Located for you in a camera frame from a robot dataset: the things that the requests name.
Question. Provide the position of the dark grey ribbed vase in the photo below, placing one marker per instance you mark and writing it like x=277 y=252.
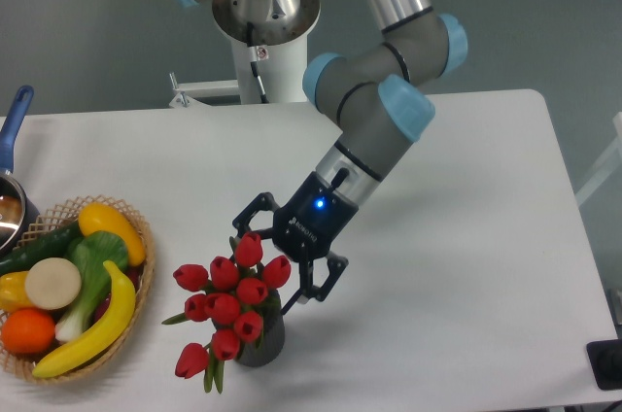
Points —
x=271 y=342

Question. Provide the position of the black device at table edge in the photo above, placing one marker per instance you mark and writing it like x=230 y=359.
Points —
x=605 y=360

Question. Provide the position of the yellow bell pepper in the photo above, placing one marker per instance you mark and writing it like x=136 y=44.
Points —
x=12 y=292

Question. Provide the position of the white frame at right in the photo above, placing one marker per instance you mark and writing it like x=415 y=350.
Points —
x=608 y=162

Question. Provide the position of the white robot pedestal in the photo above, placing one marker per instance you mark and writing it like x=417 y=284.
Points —
x=268 y=40

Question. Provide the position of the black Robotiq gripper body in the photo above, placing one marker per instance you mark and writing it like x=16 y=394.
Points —
x=309 y=222

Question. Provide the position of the green bok choy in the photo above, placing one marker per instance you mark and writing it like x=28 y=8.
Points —
x=89 y=255

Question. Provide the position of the orange fruit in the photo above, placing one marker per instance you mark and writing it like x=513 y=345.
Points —
x=28 y=331

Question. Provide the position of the red tulip bouquet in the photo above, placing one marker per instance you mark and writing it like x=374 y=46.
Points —
x=229 y=293

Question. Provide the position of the beige round mushroom slice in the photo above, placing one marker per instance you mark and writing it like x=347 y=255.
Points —
x=53 y=283

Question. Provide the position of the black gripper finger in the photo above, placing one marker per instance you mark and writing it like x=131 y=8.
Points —
x=242 y=223
x=307 y=290

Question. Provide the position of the woven wicker basket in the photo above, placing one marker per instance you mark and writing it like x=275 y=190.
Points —
x=60 y=215

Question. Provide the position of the green cucumber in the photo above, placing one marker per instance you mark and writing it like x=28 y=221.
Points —
x=53 y=244

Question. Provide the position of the blue handled saucepan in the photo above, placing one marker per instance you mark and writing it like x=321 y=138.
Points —
x=17 y=210

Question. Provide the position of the yellow lemon squash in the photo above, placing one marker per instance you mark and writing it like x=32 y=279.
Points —
x=102 y=217

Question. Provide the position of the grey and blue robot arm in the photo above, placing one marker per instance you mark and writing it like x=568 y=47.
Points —
x=374 y=99

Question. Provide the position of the yellow banana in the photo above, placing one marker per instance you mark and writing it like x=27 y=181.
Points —
x=99 y=336

